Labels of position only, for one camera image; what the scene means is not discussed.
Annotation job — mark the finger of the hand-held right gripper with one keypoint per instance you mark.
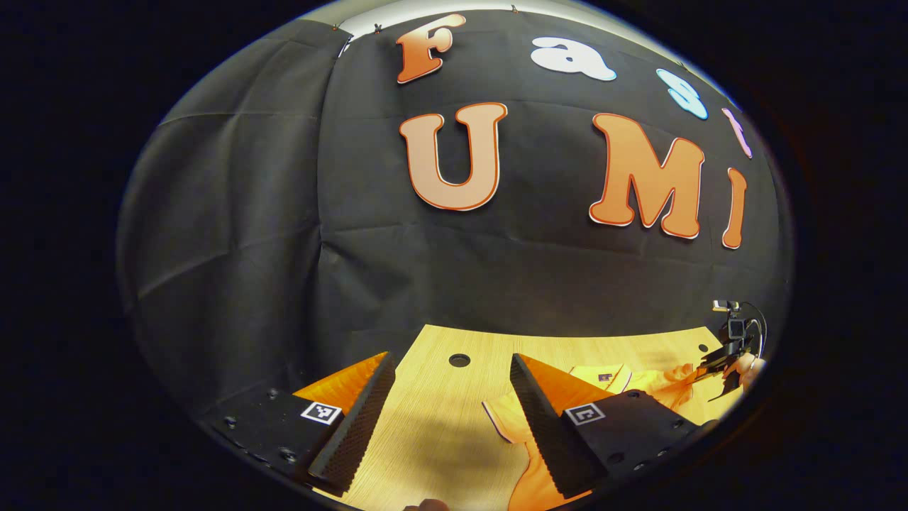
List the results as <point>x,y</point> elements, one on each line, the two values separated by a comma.
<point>731,387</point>
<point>718,359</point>

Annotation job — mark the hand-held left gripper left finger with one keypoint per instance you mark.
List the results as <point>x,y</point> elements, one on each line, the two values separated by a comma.
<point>365,419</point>

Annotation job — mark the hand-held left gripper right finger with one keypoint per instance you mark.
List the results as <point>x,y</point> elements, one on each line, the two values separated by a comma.
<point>543,426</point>

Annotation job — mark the orange T-shirt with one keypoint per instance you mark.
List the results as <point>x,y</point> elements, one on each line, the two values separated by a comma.
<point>525,482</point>

